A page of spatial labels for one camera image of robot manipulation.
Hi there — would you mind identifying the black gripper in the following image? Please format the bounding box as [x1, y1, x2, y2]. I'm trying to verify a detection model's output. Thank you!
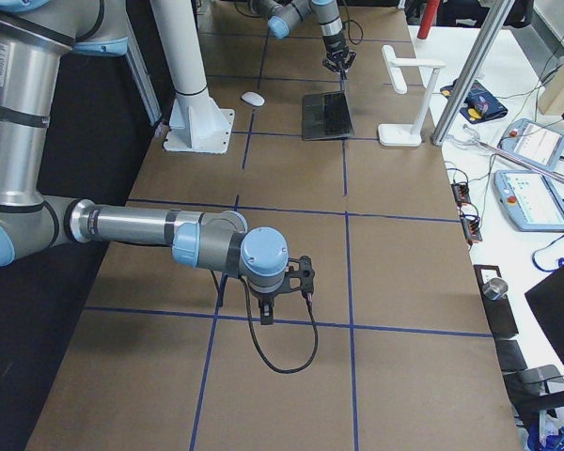
[322, 33, 356, 73]
[251, 288, 281, 325]

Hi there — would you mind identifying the grey laptop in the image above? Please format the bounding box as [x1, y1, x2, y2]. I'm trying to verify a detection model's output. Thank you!
[302, 77, 354, 141]

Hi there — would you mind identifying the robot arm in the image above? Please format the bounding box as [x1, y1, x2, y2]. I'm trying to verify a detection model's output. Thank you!
[248, 0, 356, 80]
[0, 1, 150, 340]

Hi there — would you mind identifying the white desk lamp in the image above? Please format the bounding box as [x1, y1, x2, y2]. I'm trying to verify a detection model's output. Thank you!
[377, 44, 447, 148]

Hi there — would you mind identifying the white computer mouse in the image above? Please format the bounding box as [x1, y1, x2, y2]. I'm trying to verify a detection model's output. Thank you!
[241, 91, 265, 107]

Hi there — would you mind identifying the red cylinder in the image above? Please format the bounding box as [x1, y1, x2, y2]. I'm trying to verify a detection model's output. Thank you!
[416, 0, 442, 40]

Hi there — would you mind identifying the navy space pattern pouch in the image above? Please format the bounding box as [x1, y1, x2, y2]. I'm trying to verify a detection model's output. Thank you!
[460, 80, 509, 124]

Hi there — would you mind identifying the thin metal rod stand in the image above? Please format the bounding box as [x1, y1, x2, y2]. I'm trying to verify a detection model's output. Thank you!
[446, 124, 564, 184]

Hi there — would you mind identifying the far teach pendant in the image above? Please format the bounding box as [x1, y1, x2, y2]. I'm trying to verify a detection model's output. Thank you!
[498, 118, 564, 171]

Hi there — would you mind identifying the teach pendant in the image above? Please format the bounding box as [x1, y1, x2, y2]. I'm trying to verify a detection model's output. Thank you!
[498, 118, 564, 171]
[493, 170, 564, 232]

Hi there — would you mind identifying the silver metal cylinder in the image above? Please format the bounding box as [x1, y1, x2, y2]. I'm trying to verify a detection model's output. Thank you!
[481, 277, 509, 301]

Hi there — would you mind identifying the black box with label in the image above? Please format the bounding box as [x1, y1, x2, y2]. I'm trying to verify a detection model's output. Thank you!
[474, 264, 519, 339]

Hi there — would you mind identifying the near teach pendant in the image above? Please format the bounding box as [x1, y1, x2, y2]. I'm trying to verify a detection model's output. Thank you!
[493, 170, 564, 232]

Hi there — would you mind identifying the black camera cable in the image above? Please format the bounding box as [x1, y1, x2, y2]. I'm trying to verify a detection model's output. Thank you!
[243, 281, 319, 375]

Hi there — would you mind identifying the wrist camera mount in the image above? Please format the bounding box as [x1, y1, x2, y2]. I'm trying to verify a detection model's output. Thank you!
[280, 256, 315, 300]

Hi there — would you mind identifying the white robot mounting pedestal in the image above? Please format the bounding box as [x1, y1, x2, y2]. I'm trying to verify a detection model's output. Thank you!
[150, 0, 235, 154]

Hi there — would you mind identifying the aluminium frame post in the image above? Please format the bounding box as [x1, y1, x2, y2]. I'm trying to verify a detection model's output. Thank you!
[431, 0, 514, 147]

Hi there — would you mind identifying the left black cable hub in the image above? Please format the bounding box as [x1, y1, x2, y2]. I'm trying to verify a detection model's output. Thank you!
[451, 181, 471, 207]

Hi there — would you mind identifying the black cable hub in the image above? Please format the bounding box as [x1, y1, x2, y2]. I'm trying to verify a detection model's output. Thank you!
[451, 181, 471, 207]
[460, 214, 482, 245]

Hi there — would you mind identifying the right black cable hub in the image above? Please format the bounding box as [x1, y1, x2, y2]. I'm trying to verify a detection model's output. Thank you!
[460, 214, 482, 245]

